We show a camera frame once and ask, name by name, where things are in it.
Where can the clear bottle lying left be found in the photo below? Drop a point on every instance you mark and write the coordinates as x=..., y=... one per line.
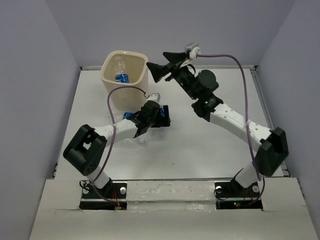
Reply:
x=132, y=143

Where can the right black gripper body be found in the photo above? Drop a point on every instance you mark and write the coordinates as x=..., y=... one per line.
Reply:
x=184, y=77

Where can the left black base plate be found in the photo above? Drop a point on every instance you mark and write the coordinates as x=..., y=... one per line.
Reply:
x=110, y=198

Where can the cream plastic bin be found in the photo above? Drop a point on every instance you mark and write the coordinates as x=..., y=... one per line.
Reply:
x=128, y=70

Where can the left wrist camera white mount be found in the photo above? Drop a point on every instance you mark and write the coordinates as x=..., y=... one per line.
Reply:
x=155, y=97

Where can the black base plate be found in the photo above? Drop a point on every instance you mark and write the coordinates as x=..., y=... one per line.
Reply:
x=110, y=198
x=244, y=199

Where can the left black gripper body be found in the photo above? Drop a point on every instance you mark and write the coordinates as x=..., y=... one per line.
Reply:
x=156, y=122

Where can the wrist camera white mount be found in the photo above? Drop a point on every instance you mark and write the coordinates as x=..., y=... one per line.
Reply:
x=192, y=51
x=155, y=97

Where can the aluminium table edge frame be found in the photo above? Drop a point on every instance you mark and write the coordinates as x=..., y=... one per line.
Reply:
x=191, y=147

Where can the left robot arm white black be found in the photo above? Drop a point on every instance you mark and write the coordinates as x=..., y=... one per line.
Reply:
x=85, y=150

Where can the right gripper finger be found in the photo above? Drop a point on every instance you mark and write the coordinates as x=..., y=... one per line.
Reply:
x=176, y=58
x=159, y=71

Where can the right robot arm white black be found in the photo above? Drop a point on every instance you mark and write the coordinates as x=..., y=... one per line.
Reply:
x=268, y=147

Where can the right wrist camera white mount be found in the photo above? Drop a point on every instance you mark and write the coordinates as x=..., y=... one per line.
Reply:
x=192, y=51

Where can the blue label bottle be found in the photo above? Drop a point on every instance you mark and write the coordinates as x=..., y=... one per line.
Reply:
x=164, y=111
x=117, y=116
x=121, y=75

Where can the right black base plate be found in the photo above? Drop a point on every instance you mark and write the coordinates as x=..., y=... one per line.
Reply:
x=244, y=199

